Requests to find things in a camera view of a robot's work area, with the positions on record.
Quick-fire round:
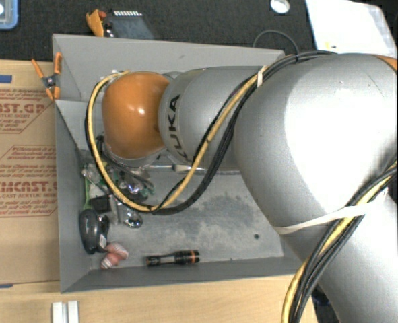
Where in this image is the grey metal bin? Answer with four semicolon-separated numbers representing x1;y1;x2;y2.
52;34;304;294

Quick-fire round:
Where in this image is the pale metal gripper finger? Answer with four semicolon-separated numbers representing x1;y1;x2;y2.
81;166;102;186
117;199;143;229

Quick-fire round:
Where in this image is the brown cardboard board, red print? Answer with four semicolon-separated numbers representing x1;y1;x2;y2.
0;58;62;289

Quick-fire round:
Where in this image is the black and orange flashlight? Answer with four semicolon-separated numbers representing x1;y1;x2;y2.
145;250;201;268

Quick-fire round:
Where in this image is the pink and white striped toy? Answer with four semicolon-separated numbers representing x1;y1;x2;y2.
100;241;130;270

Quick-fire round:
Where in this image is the dark grey computer mouse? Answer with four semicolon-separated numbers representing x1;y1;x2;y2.
78;209;111;256

